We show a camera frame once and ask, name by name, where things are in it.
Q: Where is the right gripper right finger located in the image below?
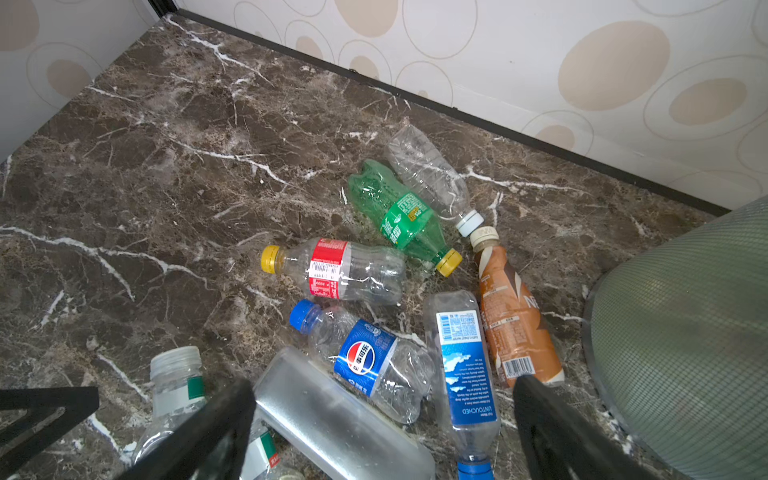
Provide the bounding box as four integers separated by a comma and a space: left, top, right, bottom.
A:
513, 375, 653, 479

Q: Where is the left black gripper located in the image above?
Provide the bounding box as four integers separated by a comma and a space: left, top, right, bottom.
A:
1, 386, 100, 477

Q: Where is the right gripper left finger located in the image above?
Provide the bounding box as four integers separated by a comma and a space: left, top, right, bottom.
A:
120, 378, 256, 480

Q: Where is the clear bottle red green label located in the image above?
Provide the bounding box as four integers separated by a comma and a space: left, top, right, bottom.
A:
239, 419, 304, 480

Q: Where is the clear bottle green white label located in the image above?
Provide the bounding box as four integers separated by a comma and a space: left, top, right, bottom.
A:
132, 346, 206, 465

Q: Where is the clear bottle red label yellow cap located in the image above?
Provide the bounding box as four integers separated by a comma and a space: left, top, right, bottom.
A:
260, 237, 406, 305

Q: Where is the brown Nescafe bottle near bin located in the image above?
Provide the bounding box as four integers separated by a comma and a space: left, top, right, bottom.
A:
470, 226, 565, 388

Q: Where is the mesh bin with green liner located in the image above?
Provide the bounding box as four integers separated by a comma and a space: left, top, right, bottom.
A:
582, 199, 767, 479

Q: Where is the square clear frosted bottle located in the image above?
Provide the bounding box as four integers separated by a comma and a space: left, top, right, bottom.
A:
254, 346, 436, 479

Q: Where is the blue label water bottle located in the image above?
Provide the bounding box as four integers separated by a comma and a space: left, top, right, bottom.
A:
423, 290, 501, 479

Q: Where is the Pepsi bottle blue cap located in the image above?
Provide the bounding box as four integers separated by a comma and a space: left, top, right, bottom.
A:
290, 300, 436, 424

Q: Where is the green Sprite bottle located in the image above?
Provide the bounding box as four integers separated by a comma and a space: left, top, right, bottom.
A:
348, 160, 463, 277

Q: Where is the clear crushed bottle white cap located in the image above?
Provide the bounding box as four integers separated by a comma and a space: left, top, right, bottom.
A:
386, 123, 484, 238

